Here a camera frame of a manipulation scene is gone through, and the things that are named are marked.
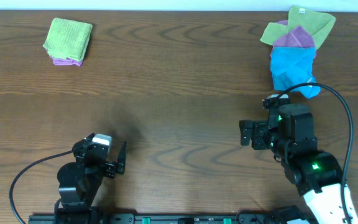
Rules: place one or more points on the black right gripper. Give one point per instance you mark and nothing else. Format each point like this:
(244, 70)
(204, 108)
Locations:
(258, 135)

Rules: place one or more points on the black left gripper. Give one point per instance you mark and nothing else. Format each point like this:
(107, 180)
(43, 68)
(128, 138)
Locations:
(111, 168)

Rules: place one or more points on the green microfibre cloth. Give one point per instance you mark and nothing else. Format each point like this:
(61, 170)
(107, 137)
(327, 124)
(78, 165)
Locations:
(67, 39)

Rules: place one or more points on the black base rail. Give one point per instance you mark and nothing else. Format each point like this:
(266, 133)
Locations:
(127, 218)

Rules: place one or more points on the folded purple cloth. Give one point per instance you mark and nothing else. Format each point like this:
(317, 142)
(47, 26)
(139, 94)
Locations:
(61, 61)

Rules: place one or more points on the purple crumpled cloth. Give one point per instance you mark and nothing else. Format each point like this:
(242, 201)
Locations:
(297, 38)

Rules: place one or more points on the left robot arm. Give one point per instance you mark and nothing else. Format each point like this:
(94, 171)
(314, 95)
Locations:
(80, 180)

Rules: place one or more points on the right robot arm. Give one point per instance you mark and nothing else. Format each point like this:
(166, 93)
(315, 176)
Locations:
(289, 133)

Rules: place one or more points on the green cloth at back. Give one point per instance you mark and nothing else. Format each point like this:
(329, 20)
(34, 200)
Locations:
(317, 24)

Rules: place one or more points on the blue cloth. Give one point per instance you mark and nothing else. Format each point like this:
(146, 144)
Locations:
(291, 66)

